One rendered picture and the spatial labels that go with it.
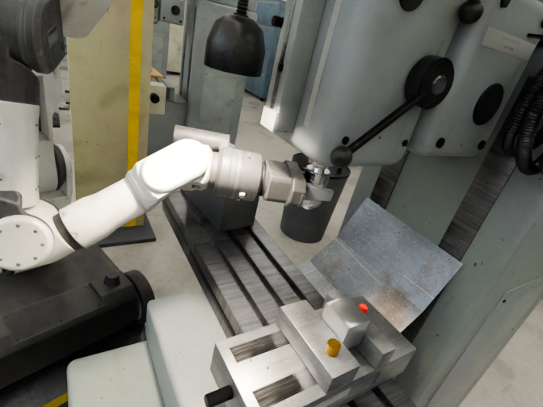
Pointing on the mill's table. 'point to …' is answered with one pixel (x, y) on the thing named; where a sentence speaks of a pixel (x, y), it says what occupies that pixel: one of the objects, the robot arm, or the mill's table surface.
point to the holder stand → (225, 209)
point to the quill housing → (368, 75)
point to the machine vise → (223, 362)
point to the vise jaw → (316, 346)
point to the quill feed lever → (427, 87)
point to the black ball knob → (470, 11)
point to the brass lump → (332, 347)
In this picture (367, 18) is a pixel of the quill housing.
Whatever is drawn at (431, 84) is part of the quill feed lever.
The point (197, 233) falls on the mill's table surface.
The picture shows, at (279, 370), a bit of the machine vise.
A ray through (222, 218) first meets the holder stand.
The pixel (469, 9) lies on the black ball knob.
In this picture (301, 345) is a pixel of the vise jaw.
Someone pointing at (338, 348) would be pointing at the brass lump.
